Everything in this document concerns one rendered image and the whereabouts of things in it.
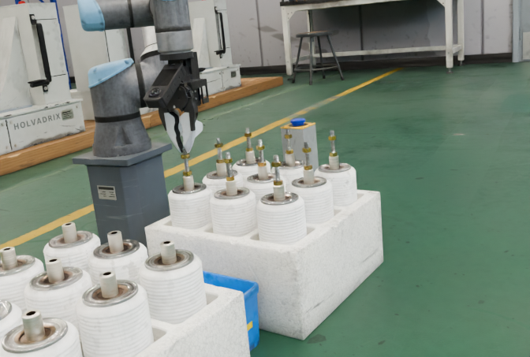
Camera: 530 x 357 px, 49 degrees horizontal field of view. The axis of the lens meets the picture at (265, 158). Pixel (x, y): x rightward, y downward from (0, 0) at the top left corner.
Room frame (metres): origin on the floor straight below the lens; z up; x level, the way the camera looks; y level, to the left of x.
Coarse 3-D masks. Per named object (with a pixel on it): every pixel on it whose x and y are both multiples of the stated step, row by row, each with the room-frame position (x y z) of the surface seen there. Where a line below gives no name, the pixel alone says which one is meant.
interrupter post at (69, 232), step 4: (64, 224) 0.97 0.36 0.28; (68, 224) 0.97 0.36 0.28; (72, 224) 0.96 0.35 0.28; (64, 228) 0.95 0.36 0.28; (68, 228) 0.95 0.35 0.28; (72, 228) 0.96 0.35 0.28; (64, 232) 0.95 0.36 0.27; (68, 232) 0.95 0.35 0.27; (72, 232) 0.96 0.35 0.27; (76, 232) 0.96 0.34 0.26; (64, 236) 0.96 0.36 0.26; (68, 236) 0.95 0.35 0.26; (72, 236) 0.95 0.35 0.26; (76, 236) 0.96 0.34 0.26; (68, 240) 0.95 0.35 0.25; (72, 240) 0.95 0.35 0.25; (76, 240) 0.96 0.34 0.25
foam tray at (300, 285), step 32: (160, 224) 1.21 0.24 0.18; (352, 224) 1.17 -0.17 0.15; (224, 256) 1.08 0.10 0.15; (256, 256) 1.03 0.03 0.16; (288, 256) 0.99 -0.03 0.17; (320, 256) 1.05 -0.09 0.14; (352, 256) 1.16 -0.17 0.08; (288, 288) 0.99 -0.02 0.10; (320, 288) 1.04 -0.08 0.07; (352, 288) 1.15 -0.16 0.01; (288, 320) 1.00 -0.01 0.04; (320, 320) 1.04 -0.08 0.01
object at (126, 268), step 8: (144, 248) 0.90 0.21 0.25; (128, 256) 0.86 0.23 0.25; (136, 256) 0.87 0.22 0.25; (144, 256) 0.89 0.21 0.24; (88, 264) 0.88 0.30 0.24; (96, 264) 0.86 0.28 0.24; (104, 264) 0.85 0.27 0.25; (112, 264) 0.85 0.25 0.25; (120, 264) 0.85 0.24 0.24; (128, 264) 0.86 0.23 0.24; (136, 264) 0.87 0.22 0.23; (96, 272) 0.86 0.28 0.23; (120, 272) 0.85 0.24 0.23; (128, 272) 0.86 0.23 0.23; (136, 272) 0.86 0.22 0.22; (96, 280) 0.86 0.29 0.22; (136, 280) 0.86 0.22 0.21
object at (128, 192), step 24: (168, 144) 1.51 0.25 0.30; (96, 168) 1.42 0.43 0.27; (120, 168) 1.39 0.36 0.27; (144, 168) 1.43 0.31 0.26; (96, 192) 1.43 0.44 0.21; (120, 192) 1.39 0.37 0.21; (144, 192) 1.42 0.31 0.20; (96, 216) 1.44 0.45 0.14; (120, 216) 1.40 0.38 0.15; (144, 216) 1.41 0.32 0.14; (144, 240) 1.40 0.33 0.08
